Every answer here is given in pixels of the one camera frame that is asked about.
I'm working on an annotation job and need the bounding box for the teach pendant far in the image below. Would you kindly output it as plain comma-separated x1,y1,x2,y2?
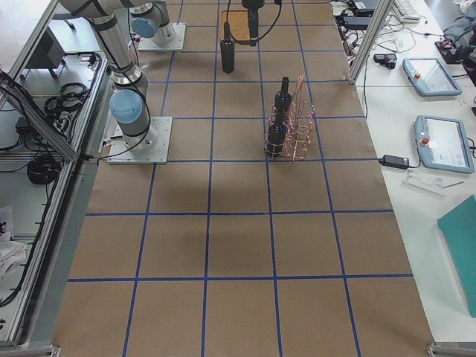
402,58,462,97

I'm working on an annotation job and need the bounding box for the wooden tray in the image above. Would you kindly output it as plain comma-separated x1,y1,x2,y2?
228,10,250,45

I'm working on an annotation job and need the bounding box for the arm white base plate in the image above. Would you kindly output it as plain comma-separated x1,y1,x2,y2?
107,117,173,164
138,22,187,52

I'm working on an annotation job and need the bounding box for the teach pendant near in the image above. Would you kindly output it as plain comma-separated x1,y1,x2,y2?
414,115,475,174

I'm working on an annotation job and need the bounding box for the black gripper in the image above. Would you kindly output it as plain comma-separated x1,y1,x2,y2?
241,0,265,47

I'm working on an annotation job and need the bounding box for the copper wire bottle basket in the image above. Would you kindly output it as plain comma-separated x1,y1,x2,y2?
264,75,315,161

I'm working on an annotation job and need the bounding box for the aluminium frame post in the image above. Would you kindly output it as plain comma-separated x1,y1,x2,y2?
348,0,393,85

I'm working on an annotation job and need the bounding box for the dark wine bottle end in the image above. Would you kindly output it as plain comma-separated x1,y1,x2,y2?
266,109,286,157

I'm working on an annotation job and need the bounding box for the teach pendant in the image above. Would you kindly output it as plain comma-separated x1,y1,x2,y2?
402,58,462,97
414,115,475,174

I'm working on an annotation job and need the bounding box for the black power adapter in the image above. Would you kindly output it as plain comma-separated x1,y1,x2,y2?
379,155,410,170

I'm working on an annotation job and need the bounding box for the dark wine bottle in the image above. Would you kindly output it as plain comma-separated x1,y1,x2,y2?
274,77,292,112
220,22,235,74

